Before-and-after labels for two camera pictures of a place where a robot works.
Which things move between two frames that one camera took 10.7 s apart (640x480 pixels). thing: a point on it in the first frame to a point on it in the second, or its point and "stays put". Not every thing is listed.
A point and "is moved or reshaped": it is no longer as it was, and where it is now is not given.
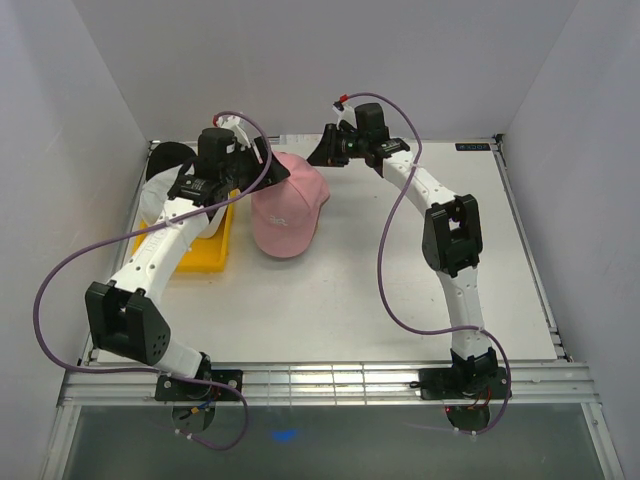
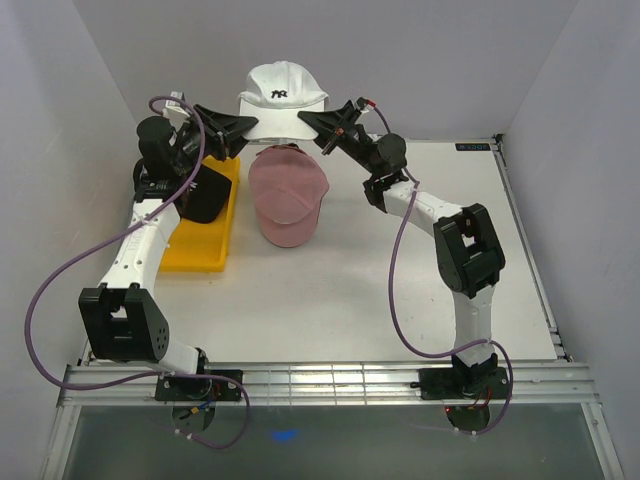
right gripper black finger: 327,153 to 327,122
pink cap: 285,215 is moved or reshaped
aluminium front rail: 324,383 stays put
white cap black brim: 155,194 is moved or reshaped
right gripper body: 352,145 stays put
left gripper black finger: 276,171 to 228,130
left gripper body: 241,173 to 190,148
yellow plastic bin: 206,253 stays put
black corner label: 472,147 stays put
